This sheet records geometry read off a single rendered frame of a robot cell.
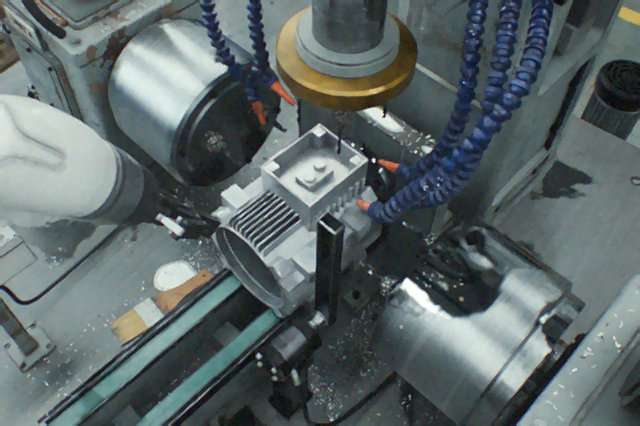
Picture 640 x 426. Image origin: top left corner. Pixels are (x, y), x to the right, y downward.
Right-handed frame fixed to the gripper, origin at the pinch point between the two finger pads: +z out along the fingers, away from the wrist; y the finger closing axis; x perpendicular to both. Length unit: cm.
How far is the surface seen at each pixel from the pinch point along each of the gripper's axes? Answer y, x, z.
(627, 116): -25, -78, 98
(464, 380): -41.1, -6.7, 3.9
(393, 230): -14.2, -16.1, 29.1
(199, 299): 0.0, 12.2, 14.6
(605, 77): -16, -81, 91
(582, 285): -43, -30, 52
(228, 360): -11.3, 15.4, 12.6
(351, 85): -11.4, -26.5, -11.3
